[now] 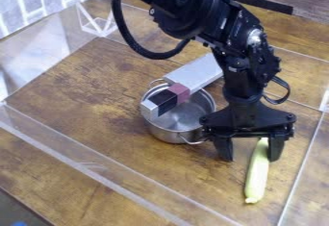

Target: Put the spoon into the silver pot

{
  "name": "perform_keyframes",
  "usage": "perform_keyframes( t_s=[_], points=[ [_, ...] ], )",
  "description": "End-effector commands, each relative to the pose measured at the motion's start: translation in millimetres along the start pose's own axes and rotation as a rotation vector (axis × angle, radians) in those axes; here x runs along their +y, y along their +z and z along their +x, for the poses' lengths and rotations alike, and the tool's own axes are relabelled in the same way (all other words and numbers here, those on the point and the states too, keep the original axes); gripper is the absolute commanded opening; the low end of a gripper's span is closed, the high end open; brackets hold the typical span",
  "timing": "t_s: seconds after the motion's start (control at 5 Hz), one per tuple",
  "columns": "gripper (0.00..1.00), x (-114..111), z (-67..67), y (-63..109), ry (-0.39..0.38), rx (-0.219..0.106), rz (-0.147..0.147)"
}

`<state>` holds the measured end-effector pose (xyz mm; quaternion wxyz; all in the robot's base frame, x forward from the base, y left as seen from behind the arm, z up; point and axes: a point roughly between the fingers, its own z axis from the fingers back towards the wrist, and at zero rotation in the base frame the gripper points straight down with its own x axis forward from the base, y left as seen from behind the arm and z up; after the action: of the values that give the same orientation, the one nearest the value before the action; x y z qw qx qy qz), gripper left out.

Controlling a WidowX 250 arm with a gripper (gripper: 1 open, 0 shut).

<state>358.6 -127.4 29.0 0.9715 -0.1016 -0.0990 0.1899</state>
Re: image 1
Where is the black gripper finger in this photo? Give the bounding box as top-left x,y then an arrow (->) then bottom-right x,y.
268,133 -> 285,162
214,137 -> 234,162

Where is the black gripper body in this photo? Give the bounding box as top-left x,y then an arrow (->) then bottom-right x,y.
199,102 -> 297,140

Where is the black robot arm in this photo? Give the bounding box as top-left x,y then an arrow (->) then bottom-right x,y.
113,0 -> 297,162

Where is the silver metal pot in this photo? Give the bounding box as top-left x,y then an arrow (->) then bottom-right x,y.
141,84 -> 216,144

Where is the black strip on table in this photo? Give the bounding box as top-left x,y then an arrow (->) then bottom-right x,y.
234,0 -> 293,15

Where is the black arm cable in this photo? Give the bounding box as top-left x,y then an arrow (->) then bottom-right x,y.
110,0 -> 293,107

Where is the clear acrylic enclosure wall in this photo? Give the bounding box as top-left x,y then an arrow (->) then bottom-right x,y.
0,11 -> 329,226

